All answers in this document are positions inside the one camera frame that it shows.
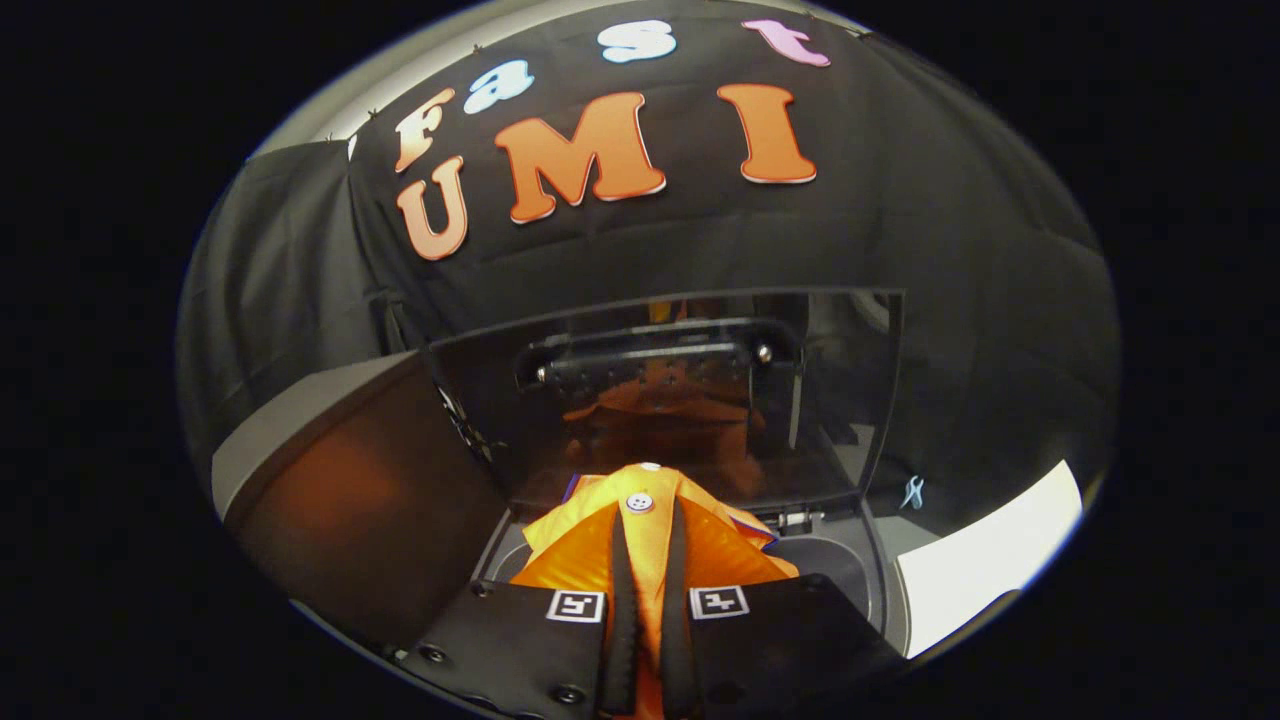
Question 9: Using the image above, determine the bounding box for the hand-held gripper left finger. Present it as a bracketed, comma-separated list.
[395, 500, 643, 720]

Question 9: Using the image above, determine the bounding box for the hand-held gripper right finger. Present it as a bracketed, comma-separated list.
[658, 497, 911, 719]

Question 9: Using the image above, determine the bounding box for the yellow polo shirt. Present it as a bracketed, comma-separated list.
[510, 462, 801, 720]

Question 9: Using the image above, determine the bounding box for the grey flat board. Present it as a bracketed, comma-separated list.
[212, 350, 513, 653]

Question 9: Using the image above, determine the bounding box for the white paper sheet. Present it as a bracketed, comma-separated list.
[893, 460, 1084, 659]

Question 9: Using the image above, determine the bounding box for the black backdrop cloth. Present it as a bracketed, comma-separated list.
[178, 0, 1121, 561]

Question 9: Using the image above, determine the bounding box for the speckled black white cord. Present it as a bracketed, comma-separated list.
[437, 383, 501, 467]

